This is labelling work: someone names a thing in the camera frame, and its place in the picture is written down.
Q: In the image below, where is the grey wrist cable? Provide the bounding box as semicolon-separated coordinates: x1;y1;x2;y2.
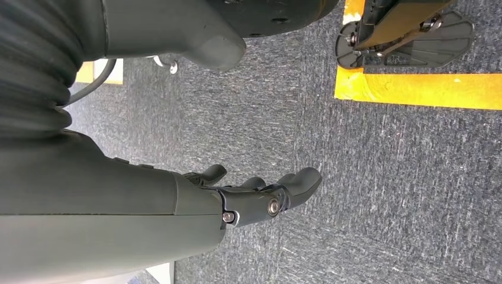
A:
57;59;118;108

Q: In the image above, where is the yellow floor tape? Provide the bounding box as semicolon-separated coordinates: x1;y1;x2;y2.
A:
74;59;124;85
334;0;502;111

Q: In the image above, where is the black robot foot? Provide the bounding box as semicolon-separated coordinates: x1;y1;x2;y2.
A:
335;0;475;70

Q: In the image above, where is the black robot leg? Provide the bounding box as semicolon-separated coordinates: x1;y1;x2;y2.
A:
208;0;340;39

